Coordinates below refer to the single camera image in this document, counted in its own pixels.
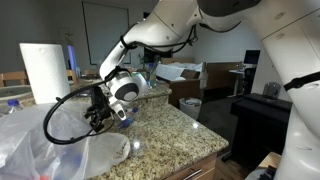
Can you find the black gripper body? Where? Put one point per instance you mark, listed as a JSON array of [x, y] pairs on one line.
[[101, 100]]

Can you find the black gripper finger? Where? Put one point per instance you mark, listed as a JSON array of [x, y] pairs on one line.
[[107, 118], [95, 121]]

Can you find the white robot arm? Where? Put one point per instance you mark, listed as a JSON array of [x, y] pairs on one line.
[[166, 23]]

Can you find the water bottle red flower label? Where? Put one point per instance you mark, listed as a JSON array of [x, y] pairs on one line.
[[126, 123]]

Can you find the clear bottle blue cap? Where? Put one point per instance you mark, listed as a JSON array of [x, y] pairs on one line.
[[14, 105], [151, 75]]

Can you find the clear plastic bag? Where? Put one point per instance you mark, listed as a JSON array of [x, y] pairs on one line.
[[40, 140]]

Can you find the wooden counter cabinet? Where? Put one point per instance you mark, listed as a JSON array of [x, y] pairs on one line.
[[203, 166]]

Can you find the blue upright panel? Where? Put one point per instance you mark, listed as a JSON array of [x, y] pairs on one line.
[[71, 58]]

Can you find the white paper towel roll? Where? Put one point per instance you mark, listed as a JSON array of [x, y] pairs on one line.
[[45, 73]]

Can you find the white projection screen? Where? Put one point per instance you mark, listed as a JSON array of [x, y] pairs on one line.
[[106, 33]]

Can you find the small red object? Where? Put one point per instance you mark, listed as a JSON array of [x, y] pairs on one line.
[[44, 177]]

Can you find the white bedsheet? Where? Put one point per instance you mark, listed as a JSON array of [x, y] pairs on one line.
[[176, 70]]

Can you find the white trash bin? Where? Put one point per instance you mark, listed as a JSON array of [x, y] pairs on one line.
[[190, 108]]

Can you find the white desk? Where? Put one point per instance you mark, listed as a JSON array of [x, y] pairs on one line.
[[235, 75]]

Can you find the black low cabinet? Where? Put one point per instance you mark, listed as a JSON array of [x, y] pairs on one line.
[[260, 126]]

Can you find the black monitor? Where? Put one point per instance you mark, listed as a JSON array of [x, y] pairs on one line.
[[252, 57]]

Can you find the grey glass jar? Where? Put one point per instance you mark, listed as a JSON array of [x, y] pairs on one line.
[[271, 90]]

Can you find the light wooden board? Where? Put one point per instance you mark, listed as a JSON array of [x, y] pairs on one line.
[[270, 159]]

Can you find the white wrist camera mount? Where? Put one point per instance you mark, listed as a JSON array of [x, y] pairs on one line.
[[120, 111]]

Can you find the small wall crucifix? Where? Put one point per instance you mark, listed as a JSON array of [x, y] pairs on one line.
[[69, 34]]

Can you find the wooden bed frame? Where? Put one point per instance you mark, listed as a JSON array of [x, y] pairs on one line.
[[220, 75]]

